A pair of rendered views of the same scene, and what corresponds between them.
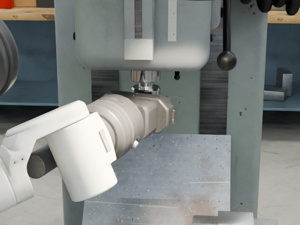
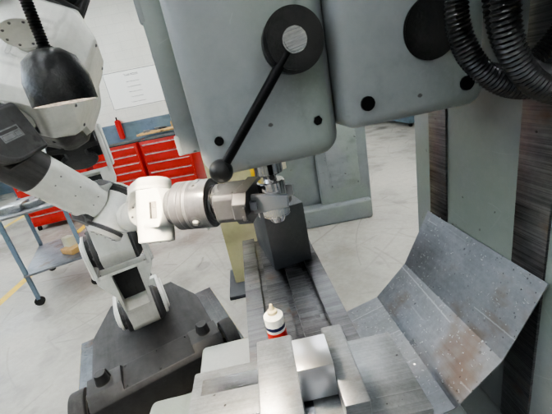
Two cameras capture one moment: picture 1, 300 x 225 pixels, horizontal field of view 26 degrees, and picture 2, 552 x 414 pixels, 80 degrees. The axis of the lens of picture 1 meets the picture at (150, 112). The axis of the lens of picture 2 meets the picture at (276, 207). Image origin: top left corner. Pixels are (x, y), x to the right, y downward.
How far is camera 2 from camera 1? 1.08 m
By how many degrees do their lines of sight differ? 77
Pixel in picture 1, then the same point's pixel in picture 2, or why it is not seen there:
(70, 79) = (420, 159)
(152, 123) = (223, 212)
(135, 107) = (199, 194)
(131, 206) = (422, 292)
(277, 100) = not seen: outside the picture
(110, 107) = (175, 187)
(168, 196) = (451, 305)
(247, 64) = not seen: outside the picture
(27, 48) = not seen: outside the picture
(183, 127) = (497, 243)
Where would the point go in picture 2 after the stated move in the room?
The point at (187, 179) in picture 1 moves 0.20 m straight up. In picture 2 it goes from (474, 302) to (476, 202)
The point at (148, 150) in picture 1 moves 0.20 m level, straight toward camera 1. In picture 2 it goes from (458, 250) to (367, 277)
